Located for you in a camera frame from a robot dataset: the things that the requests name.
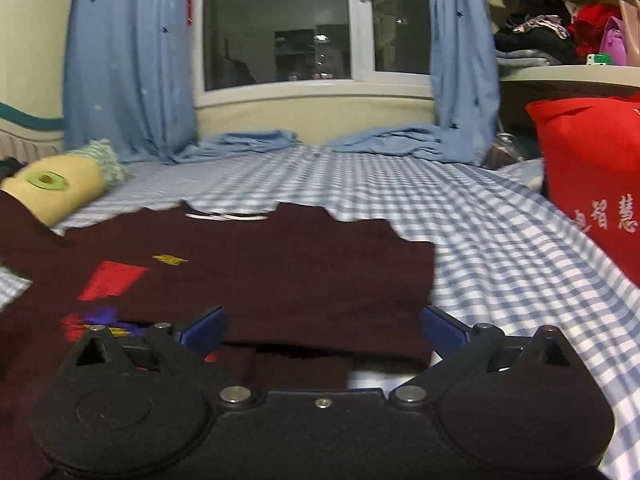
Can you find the beige bag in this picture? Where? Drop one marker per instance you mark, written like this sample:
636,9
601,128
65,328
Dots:
631,30

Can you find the blue white checkered bed sheet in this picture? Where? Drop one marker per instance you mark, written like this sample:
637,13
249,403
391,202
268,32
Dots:
500,260

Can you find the yellow plush pillow green fringe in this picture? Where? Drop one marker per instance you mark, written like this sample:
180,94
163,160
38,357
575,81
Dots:
65,187

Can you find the dark shiny bag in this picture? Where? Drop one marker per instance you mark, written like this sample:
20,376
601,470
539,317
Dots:
502,152

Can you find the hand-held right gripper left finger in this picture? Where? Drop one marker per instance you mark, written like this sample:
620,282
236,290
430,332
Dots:
207,329

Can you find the pile of dark folded clothes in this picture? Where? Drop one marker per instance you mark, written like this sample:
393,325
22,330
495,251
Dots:
535,42

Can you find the red clothing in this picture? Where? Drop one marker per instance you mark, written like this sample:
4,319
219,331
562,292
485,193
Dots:
590,22

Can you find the green white small toy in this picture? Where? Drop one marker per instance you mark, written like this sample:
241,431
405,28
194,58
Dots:
599,59

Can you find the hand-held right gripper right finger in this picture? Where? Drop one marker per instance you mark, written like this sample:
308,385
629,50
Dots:
441,329

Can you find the striped headboard with teal trim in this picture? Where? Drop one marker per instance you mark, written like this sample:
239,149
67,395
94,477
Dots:
25,135

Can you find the blue curtain with dark stars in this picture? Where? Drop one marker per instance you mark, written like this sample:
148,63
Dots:
462,50
125,60

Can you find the pink handbag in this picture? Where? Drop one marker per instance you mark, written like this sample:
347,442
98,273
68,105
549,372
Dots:
614,42

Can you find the red fabric bag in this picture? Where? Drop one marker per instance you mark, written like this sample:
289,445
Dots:
595,175

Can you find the maroon t-shirt with colourful print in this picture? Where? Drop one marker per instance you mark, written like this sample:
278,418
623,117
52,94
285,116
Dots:
280,280

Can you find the white framed window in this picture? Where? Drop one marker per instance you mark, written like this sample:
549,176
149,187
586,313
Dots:
280,25

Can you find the white wall shelf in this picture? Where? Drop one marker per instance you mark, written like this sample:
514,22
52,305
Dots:
565,74

